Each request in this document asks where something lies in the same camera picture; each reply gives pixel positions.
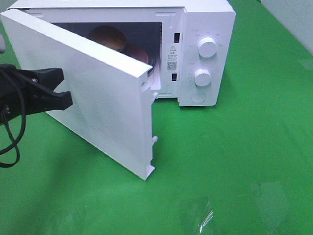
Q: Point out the round microwave door button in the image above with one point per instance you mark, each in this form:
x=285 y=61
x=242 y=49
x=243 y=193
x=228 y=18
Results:
x=198 y=97

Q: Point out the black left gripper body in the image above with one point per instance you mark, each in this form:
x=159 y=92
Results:
x=10 y=101

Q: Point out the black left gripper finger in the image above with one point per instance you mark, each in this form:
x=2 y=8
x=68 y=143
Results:
x=49 y=78
x=38 y=103

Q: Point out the pink plate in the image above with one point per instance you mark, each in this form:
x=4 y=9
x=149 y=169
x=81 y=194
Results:
x=136 y=52

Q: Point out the clear tape patch far right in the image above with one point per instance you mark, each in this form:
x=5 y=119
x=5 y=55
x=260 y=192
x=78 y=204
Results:
x=272 y=203

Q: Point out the burger with lettuce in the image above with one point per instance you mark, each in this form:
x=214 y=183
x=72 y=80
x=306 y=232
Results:
x=108 y=36

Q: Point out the white microwave oven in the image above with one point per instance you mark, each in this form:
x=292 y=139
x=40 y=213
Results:
x=151 y=25

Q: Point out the clear tape patch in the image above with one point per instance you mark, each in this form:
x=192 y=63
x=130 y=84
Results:
x=272 y=203
x=197 y=216

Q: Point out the white warning label sticker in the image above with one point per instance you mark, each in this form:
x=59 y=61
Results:
x=172 y=57

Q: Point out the glass microwave turntable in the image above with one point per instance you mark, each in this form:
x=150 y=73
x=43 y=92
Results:
x=152 y=62

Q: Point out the white microwave knob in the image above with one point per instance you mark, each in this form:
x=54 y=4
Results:
x=207 y=47
x=202 y=77

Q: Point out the white microwave door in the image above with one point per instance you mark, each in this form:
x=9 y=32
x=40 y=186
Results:
x=111 y=92

